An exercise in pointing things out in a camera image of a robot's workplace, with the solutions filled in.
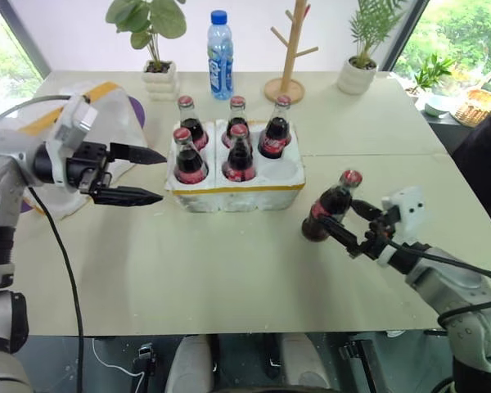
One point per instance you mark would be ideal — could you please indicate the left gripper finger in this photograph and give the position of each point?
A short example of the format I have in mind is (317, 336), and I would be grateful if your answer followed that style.
(127, 197)
(137, 154)

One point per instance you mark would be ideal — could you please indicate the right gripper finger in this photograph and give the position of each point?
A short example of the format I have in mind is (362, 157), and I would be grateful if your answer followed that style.
(367, 212)
(343, 235)

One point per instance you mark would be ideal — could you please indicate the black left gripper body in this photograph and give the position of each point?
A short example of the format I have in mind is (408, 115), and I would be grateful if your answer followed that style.
(88, 163)

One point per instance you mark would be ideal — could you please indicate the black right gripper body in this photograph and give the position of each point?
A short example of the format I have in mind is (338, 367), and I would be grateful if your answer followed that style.
(378, 239)

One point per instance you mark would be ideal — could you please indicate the glass cola bottle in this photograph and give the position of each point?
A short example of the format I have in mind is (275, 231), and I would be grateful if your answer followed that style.
(331, 200)
(190, 165)
(275, 137)
(190, 123)
(239, 163)
(237, 116)

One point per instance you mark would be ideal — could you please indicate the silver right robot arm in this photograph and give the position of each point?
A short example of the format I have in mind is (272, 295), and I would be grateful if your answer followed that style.
(454, 282)

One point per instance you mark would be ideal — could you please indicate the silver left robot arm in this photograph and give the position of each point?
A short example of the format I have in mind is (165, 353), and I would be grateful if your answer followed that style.
(0, 155)

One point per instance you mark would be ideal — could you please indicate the white foam bottle crate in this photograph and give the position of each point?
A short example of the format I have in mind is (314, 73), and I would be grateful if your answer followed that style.
(237, 196)

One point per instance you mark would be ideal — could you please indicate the purple round mat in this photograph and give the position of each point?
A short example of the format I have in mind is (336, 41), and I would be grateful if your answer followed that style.
(138, 114)

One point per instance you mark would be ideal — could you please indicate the round-leaf plant white pot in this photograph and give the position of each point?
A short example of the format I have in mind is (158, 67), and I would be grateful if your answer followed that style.
(159, 78)

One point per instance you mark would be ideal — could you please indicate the blue cap water bottle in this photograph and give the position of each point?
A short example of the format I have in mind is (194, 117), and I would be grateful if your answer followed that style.
(221, 61)

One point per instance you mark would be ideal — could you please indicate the pale green bowl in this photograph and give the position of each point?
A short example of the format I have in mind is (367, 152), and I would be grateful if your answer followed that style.
(435, 105)

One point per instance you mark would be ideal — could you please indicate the person in dark clothing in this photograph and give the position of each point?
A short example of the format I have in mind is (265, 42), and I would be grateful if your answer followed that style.
(483, 151)

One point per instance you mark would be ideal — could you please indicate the white rounded robot leg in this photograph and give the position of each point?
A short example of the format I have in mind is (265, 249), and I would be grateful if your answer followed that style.
(303, 362)
(190, 364)

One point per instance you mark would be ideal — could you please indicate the palm plant white pot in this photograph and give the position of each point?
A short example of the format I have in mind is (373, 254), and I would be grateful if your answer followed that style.
(358, 75)

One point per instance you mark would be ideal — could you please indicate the wicker basket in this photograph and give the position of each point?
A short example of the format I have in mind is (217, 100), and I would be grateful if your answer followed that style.
(476, 106)

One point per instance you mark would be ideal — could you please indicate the small green background plant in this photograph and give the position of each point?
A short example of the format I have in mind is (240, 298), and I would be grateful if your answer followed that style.
(431, 73)

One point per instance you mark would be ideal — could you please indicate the wooden tree stand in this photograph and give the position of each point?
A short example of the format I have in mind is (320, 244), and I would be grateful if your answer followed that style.
(288, 61)

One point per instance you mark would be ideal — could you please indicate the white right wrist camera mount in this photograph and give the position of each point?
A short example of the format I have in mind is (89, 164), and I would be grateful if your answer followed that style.
(411, 213)

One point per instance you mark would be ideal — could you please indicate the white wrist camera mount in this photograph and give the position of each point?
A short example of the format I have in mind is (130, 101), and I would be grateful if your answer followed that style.
(411, 213)
(75, 120)

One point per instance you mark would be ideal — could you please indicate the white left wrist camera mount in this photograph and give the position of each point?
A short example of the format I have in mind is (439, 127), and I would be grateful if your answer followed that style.
(75, 120)

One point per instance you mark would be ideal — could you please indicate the grey window frame post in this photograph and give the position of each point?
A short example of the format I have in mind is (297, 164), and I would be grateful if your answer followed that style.
(403, 34)
(22, 37)

